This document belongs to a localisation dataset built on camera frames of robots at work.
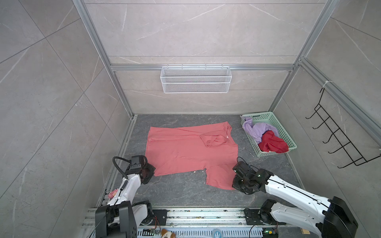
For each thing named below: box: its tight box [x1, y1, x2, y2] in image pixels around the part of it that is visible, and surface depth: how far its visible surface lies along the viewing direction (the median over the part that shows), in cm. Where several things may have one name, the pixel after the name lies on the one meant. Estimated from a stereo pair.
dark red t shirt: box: [257, 129, 290, 154], surface depth 89 cm
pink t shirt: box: [145, 120, 239, 190], surface depth 101 cm
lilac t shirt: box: [239, 115, 280, 144], surface depth 97 cm
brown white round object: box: [161, 228, 177, 238], surface depth 68 cm
